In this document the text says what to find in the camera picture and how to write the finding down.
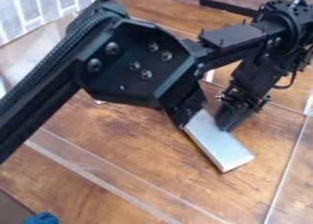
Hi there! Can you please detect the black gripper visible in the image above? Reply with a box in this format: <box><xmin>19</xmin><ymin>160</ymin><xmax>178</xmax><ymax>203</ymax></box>
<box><xmin>214</xmin><ymin>55</ymin><xmax>288</xmax><ymax>132</ymax></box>

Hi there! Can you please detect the blue object at bottom edge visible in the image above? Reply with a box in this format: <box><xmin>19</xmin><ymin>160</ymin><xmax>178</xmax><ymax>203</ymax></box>
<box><xmin>21</xmin><ymin>212</ymin><xmax>60</xmax><ymax>224</ymax></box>

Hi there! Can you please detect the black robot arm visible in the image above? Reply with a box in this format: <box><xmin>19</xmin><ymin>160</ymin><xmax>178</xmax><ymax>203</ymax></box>
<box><xmin>0</xmin><ymin>0</ymin><xmax>313</xmax><ymax>164</ymax></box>

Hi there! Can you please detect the black strip on table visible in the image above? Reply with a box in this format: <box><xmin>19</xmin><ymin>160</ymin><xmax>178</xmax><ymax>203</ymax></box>
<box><xmin>198</xmin><ymin>0</ymin><xmax>258</xmax><ymax>17</ymax></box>

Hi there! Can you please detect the spoon with yellow handle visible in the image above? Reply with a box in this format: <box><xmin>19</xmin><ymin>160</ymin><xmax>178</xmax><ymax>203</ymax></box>
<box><xmin>92</xmin><ymin>100</ymin><xmax>107</xmax><ymax>105</ymax></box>

